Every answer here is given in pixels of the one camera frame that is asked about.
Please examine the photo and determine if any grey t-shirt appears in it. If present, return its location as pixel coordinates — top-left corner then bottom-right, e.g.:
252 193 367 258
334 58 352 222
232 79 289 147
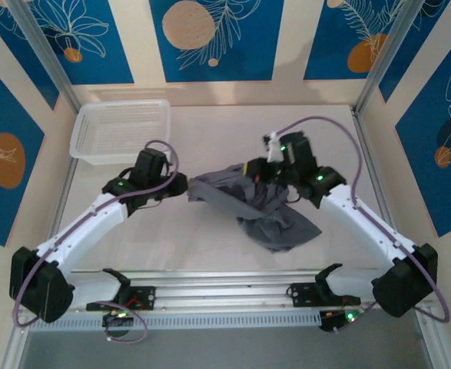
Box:
186 162 323 254

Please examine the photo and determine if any white perforated plastic basket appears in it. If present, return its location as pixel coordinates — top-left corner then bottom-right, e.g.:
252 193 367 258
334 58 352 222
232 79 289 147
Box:
69 98 172 167

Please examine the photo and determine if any black controller board green light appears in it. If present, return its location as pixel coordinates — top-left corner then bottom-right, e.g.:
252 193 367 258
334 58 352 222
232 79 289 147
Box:
101 310 134 328
319 309 360 334

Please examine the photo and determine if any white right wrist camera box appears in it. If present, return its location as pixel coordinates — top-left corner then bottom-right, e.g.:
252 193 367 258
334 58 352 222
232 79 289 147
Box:
263 131 285 163

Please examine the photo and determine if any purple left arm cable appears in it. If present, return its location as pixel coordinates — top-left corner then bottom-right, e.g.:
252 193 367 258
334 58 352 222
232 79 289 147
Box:
12 139 180 344

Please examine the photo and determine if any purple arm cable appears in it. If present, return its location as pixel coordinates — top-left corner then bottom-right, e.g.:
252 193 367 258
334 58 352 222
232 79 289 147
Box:
277 116 451 335
12 139 180 344

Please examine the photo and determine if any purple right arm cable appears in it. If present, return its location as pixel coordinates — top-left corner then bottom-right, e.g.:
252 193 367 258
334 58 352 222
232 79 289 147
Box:
277 116 451 335

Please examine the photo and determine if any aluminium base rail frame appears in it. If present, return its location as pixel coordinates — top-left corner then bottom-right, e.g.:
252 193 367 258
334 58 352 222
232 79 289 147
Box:
12 268 437 320

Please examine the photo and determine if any aluminium corner post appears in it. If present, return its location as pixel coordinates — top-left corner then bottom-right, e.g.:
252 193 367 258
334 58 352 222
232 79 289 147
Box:
8 0 81 112
353 0 429 115

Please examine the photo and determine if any grey slotted cable duct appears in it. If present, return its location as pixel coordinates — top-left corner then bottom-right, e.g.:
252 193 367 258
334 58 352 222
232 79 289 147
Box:
27 310 323 332

